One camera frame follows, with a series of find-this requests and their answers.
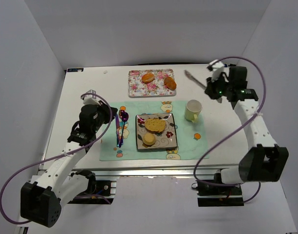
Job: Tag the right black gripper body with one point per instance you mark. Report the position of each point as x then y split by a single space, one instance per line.
213 87

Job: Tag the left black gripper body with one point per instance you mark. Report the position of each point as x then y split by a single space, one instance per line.
109 111

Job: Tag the round pale bread roll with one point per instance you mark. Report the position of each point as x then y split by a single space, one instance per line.
149 139

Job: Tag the herb bread slice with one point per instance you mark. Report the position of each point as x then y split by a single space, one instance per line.
155 125

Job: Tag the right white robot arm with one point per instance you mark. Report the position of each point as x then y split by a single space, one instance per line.
265 159

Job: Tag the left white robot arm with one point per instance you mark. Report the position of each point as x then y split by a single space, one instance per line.
43 200

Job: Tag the brown crusty bread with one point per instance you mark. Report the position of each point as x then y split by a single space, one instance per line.
170 83

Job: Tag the iridescent knife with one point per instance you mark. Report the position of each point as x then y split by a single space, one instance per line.
117 123

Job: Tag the pale green mug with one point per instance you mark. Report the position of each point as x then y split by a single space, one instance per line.
192 110

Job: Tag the purple spoon upper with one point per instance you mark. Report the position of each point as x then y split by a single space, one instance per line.
121 121

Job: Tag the purple spoon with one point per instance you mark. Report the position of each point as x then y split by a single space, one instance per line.
124 118
121 121

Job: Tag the purple spoon lower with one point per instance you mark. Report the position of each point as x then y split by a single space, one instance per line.
124 118

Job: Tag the mint green placemat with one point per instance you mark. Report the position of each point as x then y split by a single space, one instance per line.
192 142

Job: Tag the floral serving tray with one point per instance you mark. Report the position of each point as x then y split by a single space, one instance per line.
138 89

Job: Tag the sesame bun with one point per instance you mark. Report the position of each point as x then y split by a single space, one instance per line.
148 77

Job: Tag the square floral plate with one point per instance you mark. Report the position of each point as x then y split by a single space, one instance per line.
165 140

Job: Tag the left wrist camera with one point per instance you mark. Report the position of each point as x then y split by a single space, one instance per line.
90 98

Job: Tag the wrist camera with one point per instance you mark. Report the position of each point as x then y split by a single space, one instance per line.
216 68
90 98

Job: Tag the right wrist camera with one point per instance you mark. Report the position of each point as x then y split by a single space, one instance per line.
216 68

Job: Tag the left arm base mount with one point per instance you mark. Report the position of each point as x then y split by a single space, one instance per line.
98 192

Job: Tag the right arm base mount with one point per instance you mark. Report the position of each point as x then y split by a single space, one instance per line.
209 195

